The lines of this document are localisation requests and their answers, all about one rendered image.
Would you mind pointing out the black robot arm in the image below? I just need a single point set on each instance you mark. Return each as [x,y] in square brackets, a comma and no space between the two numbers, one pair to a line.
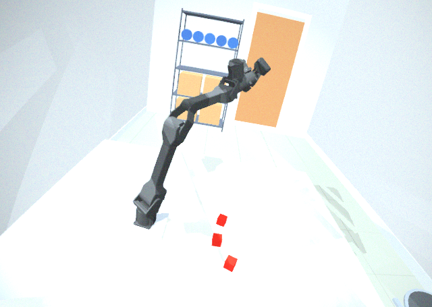
[174,132]

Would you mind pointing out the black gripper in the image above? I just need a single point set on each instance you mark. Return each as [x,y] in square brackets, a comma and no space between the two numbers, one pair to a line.
[260,68]

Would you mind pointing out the red cube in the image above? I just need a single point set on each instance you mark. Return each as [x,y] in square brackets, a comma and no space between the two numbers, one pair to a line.
[221,220]
[217,239]
[230,263]

